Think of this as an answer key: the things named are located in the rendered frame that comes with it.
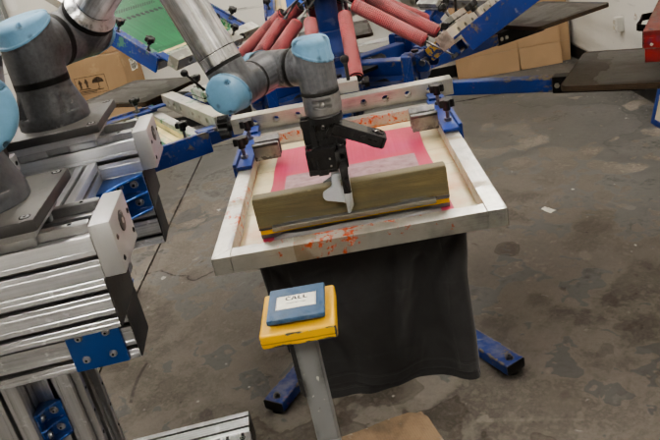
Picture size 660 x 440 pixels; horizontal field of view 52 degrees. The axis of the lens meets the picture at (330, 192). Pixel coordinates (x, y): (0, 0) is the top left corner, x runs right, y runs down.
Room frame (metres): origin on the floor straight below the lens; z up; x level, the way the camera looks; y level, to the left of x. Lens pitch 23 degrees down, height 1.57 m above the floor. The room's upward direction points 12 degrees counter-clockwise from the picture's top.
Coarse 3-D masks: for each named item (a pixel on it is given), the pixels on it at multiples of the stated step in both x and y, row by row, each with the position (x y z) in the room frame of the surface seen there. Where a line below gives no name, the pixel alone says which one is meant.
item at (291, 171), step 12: (288, 156) 1.81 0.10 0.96; (300, 156) 1.79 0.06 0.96; (348, 156) 1.71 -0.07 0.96; (276, 168) 1.73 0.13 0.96; (288, 168) 1.71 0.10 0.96; (300, 168) 1.70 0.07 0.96; (276, 180) 1.64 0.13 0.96; (288, 180) 1.63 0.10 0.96; (300, 180) 1.61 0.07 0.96; (312, 180) 1.59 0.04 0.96; (324, 180) 1.57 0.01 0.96; (264, 240) 1.30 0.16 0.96
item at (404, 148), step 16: (400, 128) 1.86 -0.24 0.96; (352, 144) 1.80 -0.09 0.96; (400, 144) 1.72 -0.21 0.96; (416, 144) 1.69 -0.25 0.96; (352, 160) 1.67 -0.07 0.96; (368, 160) 1.65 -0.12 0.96; (384, 160) 1.62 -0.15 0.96; (400, 160) 1.60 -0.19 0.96; (416, 160) 1.58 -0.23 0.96; (352, 176) 1.56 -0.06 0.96; (448, 208) 1.27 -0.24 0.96
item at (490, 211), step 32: (480, 192) 1.24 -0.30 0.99; (224, 224) 1.35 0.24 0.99; (384, 224) 1.19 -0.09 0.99; (416, 224) 1.16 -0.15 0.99; (448, 224) 1.16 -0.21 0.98; (480, 224) 1.16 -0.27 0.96; (224, 256) 1.19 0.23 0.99; (256, 256) 1.18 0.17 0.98; (288, 256) 1.18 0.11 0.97; (320, 256) 1.18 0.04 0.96
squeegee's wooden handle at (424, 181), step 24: (408, 168) 1.29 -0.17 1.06; (432, 168) 1.27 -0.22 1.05; (288, 192) 1.29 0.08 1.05; (312, 192) 1.29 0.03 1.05; (360, 192) 1.28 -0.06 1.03; (384, 192) 1.28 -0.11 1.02; (408, 192) 1.27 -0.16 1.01; (432, 192) 1.27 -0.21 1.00; (264, 216) 1.29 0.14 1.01; (288, 216) 1.29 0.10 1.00; (312, 216) 1.29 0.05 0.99
